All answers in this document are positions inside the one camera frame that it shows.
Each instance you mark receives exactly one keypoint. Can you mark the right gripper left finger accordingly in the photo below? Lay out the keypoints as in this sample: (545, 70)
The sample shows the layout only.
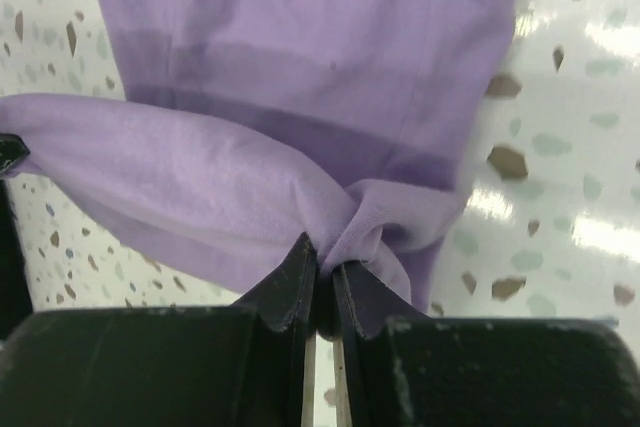
(247, 364)

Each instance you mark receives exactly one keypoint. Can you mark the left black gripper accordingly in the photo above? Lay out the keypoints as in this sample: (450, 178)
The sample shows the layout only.
(15, 297)

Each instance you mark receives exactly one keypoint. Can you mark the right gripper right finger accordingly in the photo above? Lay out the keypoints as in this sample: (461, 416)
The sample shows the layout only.
(399, 367)

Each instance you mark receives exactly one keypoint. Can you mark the purple t shirt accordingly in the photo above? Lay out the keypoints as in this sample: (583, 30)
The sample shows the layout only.
(248, 123)

